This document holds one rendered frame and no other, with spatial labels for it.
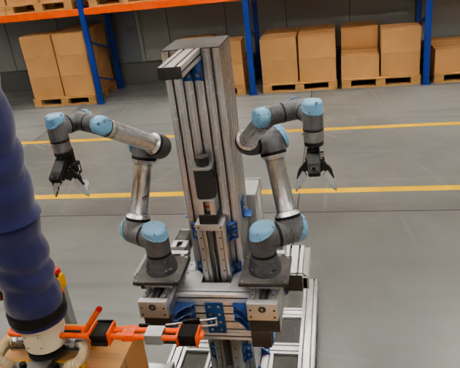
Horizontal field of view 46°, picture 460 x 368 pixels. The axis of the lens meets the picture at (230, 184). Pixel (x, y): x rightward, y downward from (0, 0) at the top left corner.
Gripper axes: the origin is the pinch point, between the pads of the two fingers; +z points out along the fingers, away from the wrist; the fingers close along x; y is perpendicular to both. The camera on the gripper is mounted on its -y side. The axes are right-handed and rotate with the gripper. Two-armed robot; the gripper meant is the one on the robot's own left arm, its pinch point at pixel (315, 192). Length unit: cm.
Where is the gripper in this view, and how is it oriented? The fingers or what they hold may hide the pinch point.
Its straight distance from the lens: 205.0
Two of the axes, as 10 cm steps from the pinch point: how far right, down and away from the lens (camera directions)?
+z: 1.1, 9.0, 4.2
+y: 1.7, -4.3, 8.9
